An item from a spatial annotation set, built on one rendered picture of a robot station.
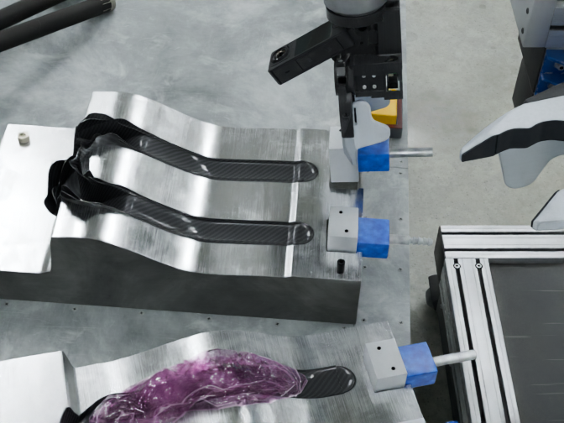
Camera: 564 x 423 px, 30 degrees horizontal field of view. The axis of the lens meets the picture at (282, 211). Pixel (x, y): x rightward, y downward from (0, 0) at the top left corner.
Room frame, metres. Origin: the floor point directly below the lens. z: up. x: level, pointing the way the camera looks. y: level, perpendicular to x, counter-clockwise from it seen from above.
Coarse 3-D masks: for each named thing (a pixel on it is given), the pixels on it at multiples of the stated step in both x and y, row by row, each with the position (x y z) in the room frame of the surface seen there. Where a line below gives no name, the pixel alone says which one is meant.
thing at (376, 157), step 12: (336, 132) 0.98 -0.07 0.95; (336, 144) 0.96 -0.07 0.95; (372, 144) 0.97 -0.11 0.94; (384, 144) 0.97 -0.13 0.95; (336, 156) 0.95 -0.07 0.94; (360, 156) 0.95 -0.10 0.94; (372, 156) 0.95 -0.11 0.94; (384, 156) 0.95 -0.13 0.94; (396, 156) 0.96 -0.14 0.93; (408, 156) 0.96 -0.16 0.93; (420, 156) 0.96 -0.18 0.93; (336, 168) 0.94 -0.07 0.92; (348, 168) 0.94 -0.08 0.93; (360, 168) 0.95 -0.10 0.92; (372, 168) 0.95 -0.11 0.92; (384, 168) 0.94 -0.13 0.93; (336, 180) 0.94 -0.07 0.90; (348, 180) 0.94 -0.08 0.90
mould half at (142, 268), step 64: (64, 128) 1.06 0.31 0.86; (192, 128) 1.04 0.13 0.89; (256, 128) 1.05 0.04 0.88; (0, 192) 0.94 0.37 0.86; (192, 192) 0.92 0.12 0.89; (256, 192) 0.93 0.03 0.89; (320, 192) 0.93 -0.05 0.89; (0, 256) 0.83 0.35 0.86; (64, 256) 0.80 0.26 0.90; (128, 256) 0.80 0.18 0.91; (192, 256) 0.82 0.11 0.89; (256, 256) 0.82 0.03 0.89; (320, 256) 0.82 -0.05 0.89; (320, 320) 0.79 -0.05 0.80
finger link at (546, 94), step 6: (558, 84) 0.51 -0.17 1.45; (546, 90) 0.50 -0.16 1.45; (552, 90) 0.50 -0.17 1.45; (558, 90) 0.50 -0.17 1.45; (534, 96) 0.49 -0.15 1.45; (540, 96) 0.49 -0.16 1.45; (546, 96) 0.49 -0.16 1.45; (552, 96) 0.49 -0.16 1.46; (558, 96) 0.49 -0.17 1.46; (528, 102) 0.49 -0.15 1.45
